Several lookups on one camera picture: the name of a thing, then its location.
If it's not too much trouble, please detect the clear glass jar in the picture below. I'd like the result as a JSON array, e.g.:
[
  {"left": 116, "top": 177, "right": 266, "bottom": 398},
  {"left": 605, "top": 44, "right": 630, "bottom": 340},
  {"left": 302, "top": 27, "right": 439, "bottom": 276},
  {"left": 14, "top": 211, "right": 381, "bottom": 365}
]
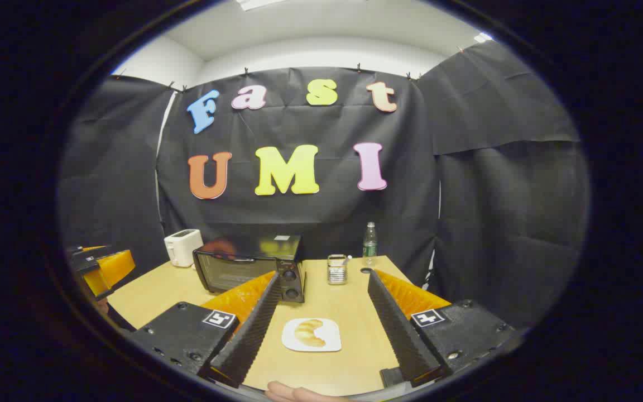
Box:
[{"left": 327, "top": 254, "right": 349, "bottom": 286}]

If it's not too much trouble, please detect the white toaster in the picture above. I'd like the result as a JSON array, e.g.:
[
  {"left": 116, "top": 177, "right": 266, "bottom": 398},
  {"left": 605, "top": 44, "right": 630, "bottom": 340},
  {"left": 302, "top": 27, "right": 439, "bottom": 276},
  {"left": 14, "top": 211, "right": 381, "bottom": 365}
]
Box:
[{"left": 164, "top": 229, "right": 205, "bottom": 268}]

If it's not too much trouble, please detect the white square plate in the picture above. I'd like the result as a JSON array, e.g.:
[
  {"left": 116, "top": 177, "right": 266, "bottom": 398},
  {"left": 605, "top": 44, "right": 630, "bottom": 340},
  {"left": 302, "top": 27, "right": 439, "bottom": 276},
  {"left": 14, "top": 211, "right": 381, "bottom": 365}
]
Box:
[{"left": 281, "top": 318, "right": 342, "bottom": 353}]

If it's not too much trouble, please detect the clear plastic water bottle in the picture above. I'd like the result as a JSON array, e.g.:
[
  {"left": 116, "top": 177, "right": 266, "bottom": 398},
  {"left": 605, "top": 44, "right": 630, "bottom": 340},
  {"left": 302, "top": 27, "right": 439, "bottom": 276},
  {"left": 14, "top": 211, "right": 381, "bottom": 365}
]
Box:
[{"left": 362, "top": 222, "right": 378, "bottom": 266}]

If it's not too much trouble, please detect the long ceiling light panel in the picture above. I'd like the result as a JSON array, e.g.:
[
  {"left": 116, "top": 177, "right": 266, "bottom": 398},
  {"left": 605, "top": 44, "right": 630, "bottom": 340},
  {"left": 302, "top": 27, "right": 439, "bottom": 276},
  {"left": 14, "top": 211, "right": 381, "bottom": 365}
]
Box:
[{"left": 237, "top": 0, "right": 290, "bottom": 11}]

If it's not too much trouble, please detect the golden croissant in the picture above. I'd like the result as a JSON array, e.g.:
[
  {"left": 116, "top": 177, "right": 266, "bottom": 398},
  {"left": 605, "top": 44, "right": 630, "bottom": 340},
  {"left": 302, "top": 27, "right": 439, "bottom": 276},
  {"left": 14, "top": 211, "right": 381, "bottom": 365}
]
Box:
[{"left": 294, "top": 319, "right": 327, "bottom": 348}]

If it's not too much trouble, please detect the black backdrop cloth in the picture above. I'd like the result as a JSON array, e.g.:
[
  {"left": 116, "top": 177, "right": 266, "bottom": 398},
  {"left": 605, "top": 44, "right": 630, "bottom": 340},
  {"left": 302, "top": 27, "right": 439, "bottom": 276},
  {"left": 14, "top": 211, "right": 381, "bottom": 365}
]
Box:
[{"left": 58, "top": 40, "right": 590, "bottom": 330}]

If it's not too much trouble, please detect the black electric oven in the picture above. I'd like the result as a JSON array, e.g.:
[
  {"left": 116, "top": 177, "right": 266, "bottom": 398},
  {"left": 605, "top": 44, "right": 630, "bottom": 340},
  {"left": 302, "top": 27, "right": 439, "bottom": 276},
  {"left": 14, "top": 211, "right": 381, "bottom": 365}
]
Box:
[{"left": 192, "top": 234, "right": 306, "bottom": 304}]

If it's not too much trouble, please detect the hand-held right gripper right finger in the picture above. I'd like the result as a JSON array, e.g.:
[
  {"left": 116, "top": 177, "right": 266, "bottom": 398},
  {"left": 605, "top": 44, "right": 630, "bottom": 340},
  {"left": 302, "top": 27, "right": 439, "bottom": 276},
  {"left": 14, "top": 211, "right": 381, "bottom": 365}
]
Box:
[{"left": 367, "top": 269, "right": 517, "bottom": 389}]

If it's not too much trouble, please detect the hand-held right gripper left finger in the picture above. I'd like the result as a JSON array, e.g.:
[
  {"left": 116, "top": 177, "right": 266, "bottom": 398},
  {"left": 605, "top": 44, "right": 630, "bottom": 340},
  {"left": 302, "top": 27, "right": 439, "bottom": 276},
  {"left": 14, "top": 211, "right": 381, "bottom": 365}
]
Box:
[{"left": 129, "top": 271, "right": 283, "bottom": 389}]

